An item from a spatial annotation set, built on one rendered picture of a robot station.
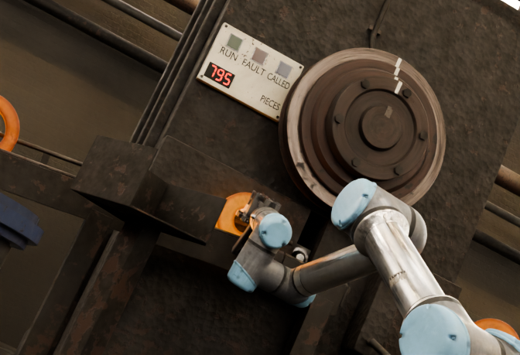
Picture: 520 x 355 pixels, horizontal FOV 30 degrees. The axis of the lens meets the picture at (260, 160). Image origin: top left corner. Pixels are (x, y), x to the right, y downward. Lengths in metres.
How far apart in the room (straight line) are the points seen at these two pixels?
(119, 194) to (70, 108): 6.63
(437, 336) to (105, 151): 0.89
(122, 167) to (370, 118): 0.76
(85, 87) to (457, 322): 7.28
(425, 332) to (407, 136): 1.05
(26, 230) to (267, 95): 1.43
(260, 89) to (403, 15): 0.52
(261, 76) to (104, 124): 6.03
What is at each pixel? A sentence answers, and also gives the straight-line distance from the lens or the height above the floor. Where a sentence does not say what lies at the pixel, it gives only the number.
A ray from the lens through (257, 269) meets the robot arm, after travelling 2.25.
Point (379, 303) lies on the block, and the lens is 2.64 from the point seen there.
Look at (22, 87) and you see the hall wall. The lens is 8.69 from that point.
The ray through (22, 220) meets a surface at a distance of 1.38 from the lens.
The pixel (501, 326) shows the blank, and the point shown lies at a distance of 2.61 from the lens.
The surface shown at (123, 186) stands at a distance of 2.08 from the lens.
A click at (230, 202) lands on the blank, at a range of 2.54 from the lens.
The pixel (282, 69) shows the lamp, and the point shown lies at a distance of 2.75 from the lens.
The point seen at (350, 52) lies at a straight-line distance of 2.69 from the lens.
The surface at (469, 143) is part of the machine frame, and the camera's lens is 2.98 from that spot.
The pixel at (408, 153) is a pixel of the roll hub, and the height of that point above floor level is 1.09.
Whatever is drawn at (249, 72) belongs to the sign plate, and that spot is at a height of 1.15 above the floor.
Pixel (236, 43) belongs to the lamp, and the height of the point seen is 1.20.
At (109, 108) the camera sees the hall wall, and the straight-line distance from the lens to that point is 8.73.
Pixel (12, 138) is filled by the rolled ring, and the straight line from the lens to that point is 2.47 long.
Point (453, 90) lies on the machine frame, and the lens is 2.98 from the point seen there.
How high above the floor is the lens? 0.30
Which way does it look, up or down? 14 degrees up
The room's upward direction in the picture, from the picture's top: 25 degrees clockwise
